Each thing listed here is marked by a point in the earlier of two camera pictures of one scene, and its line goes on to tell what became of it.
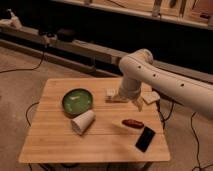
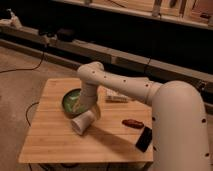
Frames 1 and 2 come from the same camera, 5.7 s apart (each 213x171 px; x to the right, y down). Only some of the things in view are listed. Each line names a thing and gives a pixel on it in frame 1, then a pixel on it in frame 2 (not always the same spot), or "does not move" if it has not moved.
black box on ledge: x=65 y=35 does not move
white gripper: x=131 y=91 → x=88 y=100
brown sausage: x=133 y=123 does not move
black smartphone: x=145 y=139 does not move
